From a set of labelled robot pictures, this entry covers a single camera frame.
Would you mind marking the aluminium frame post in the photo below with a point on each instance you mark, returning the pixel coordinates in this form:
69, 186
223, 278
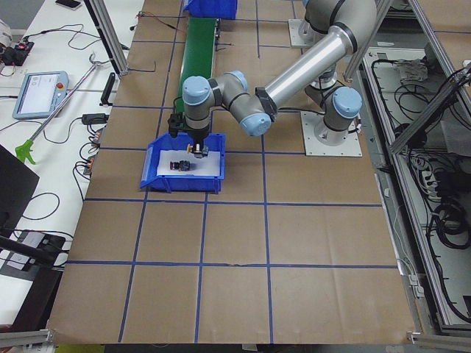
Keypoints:
102, 21

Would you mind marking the white foam pad left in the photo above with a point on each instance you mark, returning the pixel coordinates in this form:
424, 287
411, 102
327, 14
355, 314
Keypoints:
209, 166

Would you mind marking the green handled reacher grabber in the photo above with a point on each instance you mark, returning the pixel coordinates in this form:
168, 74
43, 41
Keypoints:
23, 152

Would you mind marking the teach pendant tablet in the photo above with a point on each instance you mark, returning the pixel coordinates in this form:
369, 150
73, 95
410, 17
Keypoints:
40, 94

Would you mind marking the right blue plastic bin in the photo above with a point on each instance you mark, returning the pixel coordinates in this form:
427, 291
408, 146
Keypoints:
212, 8

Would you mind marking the blue plastic bin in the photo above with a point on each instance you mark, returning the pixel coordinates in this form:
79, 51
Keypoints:
212, 8
170, 183

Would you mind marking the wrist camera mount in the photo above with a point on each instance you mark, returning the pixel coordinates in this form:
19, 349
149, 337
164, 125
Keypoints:
176, 124

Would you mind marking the left blue plastic bin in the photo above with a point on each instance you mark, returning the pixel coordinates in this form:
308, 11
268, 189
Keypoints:
170, 183

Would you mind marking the green conveyor belt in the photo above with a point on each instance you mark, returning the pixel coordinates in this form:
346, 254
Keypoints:
198, 54

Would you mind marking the red push button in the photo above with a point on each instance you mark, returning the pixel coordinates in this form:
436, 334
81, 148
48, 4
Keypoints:
181, 166

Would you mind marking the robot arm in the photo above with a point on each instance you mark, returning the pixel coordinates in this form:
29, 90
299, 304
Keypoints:
345, 26

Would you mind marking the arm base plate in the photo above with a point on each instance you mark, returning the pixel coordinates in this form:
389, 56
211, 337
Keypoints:
301, 34
320, 141

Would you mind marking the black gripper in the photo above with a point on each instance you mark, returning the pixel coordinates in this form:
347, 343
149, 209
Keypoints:
198, 135

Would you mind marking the black power adapter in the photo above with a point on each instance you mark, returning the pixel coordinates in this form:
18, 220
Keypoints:
94, 118

